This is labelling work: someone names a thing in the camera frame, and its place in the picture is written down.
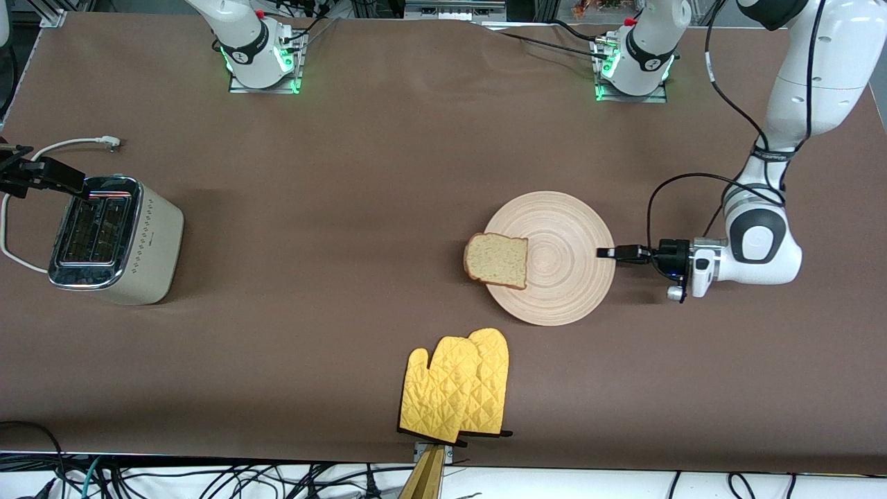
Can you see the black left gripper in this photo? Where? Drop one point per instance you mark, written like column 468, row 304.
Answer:
column 670, row 256

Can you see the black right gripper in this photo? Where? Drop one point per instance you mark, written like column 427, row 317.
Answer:
column 34, row 173

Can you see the round wooden plate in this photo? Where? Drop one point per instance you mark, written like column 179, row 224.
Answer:
column 561, row 263

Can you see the brown bread slice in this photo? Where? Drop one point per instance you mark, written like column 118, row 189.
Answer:
column 495, row 260

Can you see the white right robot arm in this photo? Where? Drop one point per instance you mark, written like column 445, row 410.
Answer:
column 242, row 41

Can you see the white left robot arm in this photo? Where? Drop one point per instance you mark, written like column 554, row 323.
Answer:
column 762, row 242

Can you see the cream and chrome toaster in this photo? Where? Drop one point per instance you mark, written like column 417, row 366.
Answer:
column 152, row 242

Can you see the yellow quilted oven mitt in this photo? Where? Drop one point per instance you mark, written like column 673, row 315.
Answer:
column 493, row 374
column 436, row 388

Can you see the brown table cover sheet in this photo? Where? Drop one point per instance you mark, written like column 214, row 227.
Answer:
column 346, row 173

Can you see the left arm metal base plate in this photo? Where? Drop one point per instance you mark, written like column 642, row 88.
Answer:
column 630, row 98

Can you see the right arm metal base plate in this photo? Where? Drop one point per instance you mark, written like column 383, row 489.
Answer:
column 263, row 89

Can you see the small metal bracket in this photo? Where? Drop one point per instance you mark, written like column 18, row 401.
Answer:
column 449, row 454

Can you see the wooden post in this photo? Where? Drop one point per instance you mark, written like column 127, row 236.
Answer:
column 426, row 478

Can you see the grey aluminium frame rail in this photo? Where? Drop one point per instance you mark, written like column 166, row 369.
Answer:
column 450, row 10

